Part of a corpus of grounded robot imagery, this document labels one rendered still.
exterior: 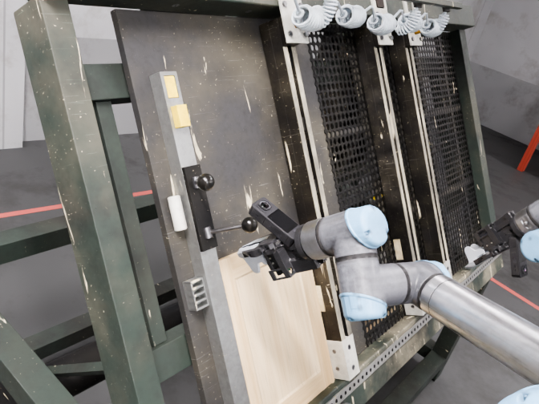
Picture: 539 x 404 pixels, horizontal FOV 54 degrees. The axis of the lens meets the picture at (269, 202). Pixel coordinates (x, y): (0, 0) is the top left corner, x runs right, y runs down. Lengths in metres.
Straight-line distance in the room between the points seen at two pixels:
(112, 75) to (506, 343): 0.94
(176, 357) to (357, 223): 0.61
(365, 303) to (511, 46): 8.86
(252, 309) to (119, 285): 0.42
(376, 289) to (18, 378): 1.11
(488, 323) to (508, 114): 8.77
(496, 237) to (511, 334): 0.74
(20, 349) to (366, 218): 1.19
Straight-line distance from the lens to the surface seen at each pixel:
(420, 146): 2.19
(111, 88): 1.25
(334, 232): 0.92
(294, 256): 1.04
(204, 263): 1.25
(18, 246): 2.24
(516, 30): 9.63
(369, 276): 0.91
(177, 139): 1.23
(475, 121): 2.82
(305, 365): 1.59
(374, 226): 0.91
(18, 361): 1.74
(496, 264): 2.90
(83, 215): 1.10
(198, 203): 1.23
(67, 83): 1.10
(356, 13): 1.62
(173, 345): 1.30
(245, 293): 1.38
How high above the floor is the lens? 2.03
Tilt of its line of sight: 27 degrees down
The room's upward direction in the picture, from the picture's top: 15 degrees clockwise
